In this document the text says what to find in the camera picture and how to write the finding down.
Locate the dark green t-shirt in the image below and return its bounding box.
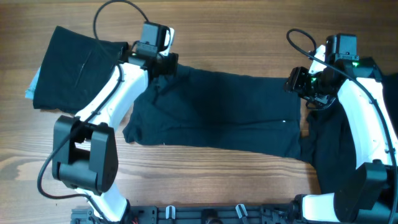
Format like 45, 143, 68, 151
123, 65, 300, 159

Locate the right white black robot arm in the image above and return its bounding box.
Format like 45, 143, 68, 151
284, 34, 397, 223

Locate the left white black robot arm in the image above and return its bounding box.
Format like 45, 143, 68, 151
50, 22, 178, 223

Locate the pile of dark clothes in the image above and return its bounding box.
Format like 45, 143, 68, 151
300, 73, 398, 195

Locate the folded dark green garment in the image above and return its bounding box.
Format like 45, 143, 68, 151
33, 26, 128, 114

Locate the white folded cloth underneath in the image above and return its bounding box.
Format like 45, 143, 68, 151
25, 67, 40, 100

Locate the right black cable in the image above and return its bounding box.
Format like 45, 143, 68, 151
285, 28, 398, 224

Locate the black cable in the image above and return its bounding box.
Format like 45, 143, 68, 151
36, 0, 172, 224
285, 28, 398, 224

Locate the left black cable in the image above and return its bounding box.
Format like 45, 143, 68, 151
36, 0, 172, 224

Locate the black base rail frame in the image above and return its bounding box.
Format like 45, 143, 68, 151
70, 203, 324, 224

